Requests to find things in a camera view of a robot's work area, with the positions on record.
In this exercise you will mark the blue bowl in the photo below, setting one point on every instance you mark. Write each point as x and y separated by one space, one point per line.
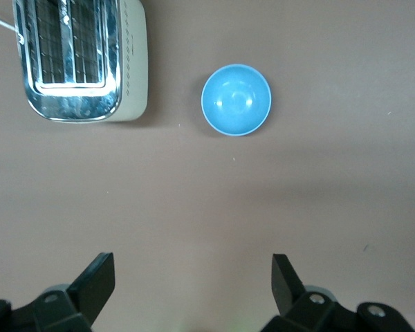
236 99

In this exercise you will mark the white chrome toaster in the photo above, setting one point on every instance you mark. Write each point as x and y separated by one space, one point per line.
79 58

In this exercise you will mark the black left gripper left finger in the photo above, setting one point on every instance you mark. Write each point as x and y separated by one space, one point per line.
90 287

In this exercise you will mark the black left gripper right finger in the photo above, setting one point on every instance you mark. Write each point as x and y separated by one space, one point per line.
290 290

